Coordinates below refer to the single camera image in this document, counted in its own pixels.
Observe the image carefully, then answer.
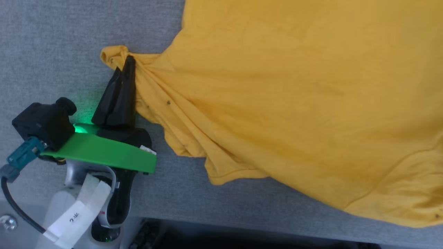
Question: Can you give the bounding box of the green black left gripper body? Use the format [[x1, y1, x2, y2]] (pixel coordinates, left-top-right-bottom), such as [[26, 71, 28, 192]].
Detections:
[[42, 123, 157, 227]]

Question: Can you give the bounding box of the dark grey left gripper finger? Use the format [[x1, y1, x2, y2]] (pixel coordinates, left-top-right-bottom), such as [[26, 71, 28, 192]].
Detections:
[[107, 56, 136, 127], [92, 68, 122, 126]]

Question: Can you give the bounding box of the yellow shirt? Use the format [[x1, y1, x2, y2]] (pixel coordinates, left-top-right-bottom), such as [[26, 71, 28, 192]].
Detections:
[[100, 0, 443, 228]]

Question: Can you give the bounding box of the grey fabric sofa cushion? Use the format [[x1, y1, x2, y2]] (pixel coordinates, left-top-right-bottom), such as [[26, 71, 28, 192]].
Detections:
[[0, 0, 443, 248]]

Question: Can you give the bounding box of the white paper cable label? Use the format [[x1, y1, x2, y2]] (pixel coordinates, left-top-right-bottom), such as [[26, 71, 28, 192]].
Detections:
[[43, 173, 111, 249]]

